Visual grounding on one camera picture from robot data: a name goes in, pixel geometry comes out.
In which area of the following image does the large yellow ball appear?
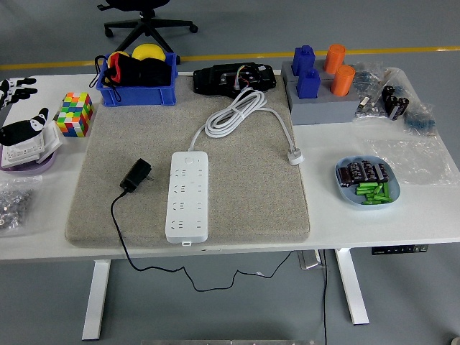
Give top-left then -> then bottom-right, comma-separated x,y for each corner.
132,43 -> 167,62

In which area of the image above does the grey-brown mat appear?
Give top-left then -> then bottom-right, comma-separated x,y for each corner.
64,71 -> 312,249

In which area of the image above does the blue plastic bin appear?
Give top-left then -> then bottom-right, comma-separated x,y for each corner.
97,52 -> 180,108

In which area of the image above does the bag of black capacitors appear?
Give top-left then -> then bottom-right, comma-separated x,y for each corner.
379,68 -> 414,121

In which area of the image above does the bag of dark blue components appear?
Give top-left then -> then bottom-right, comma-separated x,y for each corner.
404,103 -> 438,137

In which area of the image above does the grey block holder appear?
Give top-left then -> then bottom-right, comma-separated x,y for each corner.
289,77 -> 362,126
280,60 -> 357,86

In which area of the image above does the bag of metal screws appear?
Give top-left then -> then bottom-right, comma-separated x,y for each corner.
0,175 -> 43,236

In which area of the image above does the small yellow ball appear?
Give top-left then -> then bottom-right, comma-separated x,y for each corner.
107,51 -> 131,68

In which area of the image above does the white table leg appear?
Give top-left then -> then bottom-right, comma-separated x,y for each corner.
81,260 -> 111,341
334,247 -> 370,326

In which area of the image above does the empty clear plastic bag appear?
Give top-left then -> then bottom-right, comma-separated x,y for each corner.
361,138 -> 459,186

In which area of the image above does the black table control panel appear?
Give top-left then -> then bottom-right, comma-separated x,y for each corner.
372,244 -> 429,256

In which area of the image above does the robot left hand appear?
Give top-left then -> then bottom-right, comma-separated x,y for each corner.
0,77 -> 50,146

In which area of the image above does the white power strip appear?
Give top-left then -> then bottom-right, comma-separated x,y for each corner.
165,150 -> 210,247

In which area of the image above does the black electronic device with wires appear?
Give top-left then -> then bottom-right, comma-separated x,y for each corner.
193,63 -> 277,96

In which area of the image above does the black office chair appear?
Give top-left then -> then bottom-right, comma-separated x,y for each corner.
96,0 -> 199,55

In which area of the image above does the silver bracket under table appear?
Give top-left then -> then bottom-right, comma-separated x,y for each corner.
297,250 -> 326,270

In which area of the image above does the black cylindrical capacitor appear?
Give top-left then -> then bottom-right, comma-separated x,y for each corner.
339,167 -> 355,188
361,160 -> 378,180
373,163 -> 391,183
346,162 -> 364,183

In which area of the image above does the black pouch with red trim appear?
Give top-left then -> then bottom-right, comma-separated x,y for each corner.
94,53 -> 173,100

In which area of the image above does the bag of silver small parts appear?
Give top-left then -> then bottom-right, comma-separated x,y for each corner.
354,91 -> 391,119

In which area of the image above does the thin black hanging cable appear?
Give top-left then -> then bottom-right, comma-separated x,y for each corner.
321,249 -> 329,345

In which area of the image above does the multicolour puzzle cube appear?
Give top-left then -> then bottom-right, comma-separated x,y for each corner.
53,92 -> 95,138

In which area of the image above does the black plug with cord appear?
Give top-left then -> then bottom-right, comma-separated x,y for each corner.
110,158 -> 294,292

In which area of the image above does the white power strip cable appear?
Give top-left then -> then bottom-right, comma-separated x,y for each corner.
188,88 -> 305,166

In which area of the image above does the purple round plate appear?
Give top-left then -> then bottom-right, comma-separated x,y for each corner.
0,143 -> 58,175

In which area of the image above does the light blue plate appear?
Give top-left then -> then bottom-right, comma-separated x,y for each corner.
334,155 -> 402,210

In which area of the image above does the orange plastic cylinder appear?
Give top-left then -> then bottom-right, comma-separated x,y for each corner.
323,44 -> 346,75
330,64 -> 357,96

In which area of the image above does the bag of blue resistors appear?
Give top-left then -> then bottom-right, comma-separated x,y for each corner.
350,61 -> 385,95

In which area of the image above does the blue plastic block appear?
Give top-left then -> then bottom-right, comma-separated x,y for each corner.
291,45 -> 316,76
296,68 -> 321,100

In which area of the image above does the white wall socket panel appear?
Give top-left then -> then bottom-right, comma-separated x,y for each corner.
1,121 -> 63,170

